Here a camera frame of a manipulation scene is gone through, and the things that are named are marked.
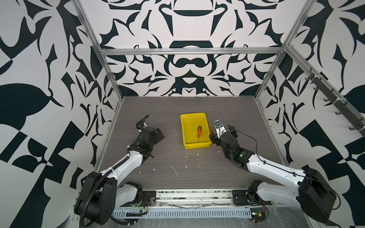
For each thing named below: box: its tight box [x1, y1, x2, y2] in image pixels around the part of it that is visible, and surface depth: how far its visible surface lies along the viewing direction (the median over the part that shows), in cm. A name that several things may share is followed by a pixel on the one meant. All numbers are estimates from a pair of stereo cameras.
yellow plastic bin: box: [180, 112, 212, 150], surface depth 101 cm
